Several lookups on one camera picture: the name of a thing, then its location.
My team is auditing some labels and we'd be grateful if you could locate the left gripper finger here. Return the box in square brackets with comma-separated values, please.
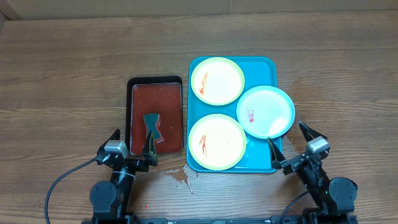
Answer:
[142, 131, 158, 164]
[98, 129, 121, 152]

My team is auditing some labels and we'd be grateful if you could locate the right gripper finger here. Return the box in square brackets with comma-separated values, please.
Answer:
[267, 138, 286, 169]
[298, 121, 327, 142]

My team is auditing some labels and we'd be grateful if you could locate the green and orange sponge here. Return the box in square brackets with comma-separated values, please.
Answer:
[143, 113, 164, 143]

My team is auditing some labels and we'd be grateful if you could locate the light blue plate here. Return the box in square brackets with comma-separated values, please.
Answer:
[236, 85, 295, 139]

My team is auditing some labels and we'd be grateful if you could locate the yellow-green plate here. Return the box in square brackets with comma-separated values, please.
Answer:
[188, 114, 246, 171]
[190, 57, 245, 106]

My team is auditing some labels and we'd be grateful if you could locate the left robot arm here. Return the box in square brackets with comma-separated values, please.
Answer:
[90, 129, 158, 223]

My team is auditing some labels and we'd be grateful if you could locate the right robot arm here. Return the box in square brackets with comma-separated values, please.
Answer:
[267, 122, 358, 223]

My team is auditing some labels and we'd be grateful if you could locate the black tray with red water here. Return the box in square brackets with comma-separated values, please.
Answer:
[125, 75, 183, 156]

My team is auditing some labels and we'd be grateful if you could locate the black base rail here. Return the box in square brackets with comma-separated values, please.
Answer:
[81, 212, 358, 224]

